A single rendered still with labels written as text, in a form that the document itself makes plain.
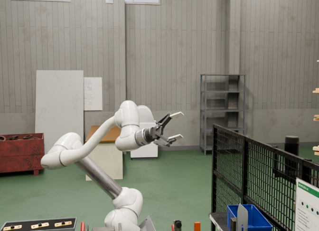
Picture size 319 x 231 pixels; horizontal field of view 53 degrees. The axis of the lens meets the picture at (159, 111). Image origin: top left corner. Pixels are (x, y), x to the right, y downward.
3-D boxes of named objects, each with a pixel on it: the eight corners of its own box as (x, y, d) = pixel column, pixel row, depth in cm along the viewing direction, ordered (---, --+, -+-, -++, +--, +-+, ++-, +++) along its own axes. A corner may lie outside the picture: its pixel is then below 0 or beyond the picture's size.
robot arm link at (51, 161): (54, 155, 190) (65, 142, 202) (32, 161, 197) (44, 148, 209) (66, 172, 195) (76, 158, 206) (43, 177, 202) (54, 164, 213)
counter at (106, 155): (119, 154, 846) (119, 124, 839) (122, 179, 629) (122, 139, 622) (92, 155, 836) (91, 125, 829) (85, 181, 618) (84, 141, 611)
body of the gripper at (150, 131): (153, 132, 178) (166, 127, 173) (151, 145, 173) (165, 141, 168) (144, 125, 173) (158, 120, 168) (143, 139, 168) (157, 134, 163)
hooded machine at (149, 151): (155, 154, 851) (155, 104, 839) (159, 159, 793) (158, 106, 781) (129, 155, 841) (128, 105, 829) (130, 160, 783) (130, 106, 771)
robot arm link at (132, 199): (126, 227, 226) (136, 204, 245) (142, 219, 218) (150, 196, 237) (45, 152, 208) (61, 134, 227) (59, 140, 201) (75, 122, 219)
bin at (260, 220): (241, 251, 167) (241, 227, 165) (226, 225, 197) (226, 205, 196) (272, 250, 168) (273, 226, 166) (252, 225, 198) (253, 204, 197)
